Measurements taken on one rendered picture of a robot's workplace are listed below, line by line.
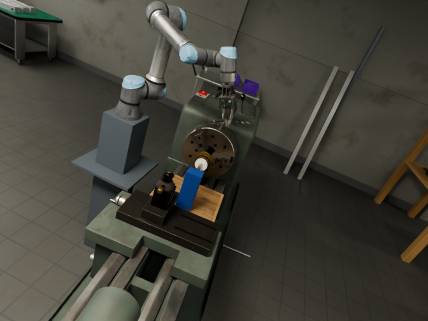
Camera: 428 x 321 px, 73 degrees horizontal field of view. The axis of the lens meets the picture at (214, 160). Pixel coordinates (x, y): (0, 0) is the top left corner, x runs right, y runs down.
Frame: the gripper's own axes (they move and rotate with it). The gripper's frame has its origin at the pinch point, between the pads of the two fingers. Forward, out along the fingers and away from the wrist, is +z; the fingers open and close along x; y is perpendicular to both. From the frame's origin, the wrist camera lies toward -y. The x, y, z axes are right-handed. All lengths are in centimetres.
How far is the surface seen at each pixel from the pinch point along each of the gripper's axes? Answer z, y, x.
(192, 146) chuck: 20.2, -10.7, -23.1
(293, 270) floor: 161, -69, 52
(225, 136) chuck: 12.4, -10.8, -3.0
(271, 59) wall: 3, -329, 10
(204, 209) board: 45.6, 14.4, -9.8
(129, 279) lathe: 44, 68, -26
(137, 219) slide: 30, 49, -30
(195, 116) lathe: 6.3, -26.4, -24.7
